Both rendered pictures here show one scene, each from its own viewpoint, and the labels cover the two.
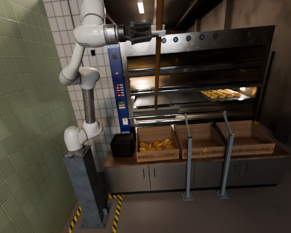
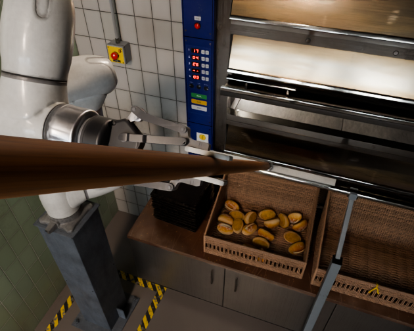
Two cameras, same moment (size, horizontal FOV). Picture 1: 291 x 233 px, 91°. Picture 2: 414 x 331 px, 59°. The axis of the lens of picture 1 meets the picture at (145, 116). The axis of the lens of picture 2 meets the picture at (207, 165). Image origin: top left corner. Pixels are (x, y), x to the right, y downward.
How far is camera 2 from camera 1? 0.70 m
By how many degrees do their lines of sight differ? 26
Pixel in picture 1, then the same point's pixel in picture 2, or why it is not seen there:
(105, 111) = (158, 102)
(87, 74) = (79, 87)
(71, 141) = (50, 202)
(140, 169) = (206, 268)
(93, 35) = not seen: hidden behind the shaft
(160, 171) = (250, 287)
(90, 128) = not seen: hidden behind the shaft
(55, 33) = not seen: outside the picture
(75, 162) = (60, 240)
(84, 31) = not seen: outside the picture
